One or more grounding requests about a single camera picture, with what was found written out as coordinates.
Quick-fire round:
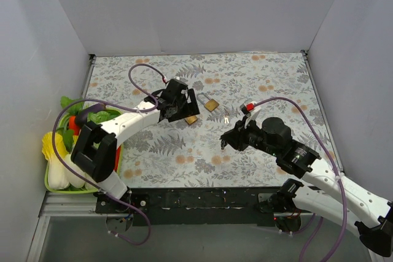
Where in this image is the small brass padlock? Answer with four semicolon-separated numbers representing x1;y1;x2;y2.
185;115;198;126

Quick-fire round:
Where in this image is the panda figure keychain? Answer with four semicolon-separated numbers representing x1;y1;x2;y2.
220;140;227;150

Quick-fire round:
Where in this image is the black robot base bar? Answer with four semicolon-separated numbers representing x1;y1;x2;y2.
94;187;302;232

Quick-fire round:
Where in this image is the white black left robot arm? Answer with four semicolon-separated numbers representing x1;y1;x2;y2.
71;79;200;213

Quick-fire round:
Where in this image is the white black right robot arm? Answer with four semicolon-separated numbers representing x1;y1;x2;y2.
220;117;392;257

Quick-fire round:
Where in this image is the long shackle brass padlock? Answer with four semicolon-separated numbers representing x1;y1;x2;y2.
196;93;219;112

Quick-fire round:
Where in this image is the floral patterned table mat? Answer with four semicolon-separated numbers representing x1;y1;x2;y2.
87;52;336;188

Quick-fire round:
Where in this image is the purple toy eggplant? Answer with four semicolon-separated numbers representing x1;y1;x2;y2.
74;103;106;128

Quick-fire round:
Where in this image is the green toy lettuce leaf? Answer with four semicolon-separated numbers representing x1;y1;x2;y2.
60;96;84;115

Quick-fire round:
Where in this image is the orange toy carrot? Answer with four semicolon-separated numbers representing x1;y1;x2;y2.
68;115;80;136

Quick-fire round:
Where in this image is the green plastic vegetable tray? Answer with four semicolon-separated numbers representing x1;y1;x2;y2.
42;106;122;195

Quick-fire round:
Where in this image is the yellow white toy cabbage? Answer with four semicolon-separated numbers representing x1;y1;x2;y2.
42;131;69;190

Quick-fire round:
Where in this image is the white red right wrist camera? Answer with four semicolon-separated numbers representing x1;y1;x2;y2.
240;101;261;127

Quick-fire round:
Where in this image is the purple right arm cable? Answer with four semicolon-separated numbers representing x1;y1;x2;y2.
253;96;349;262

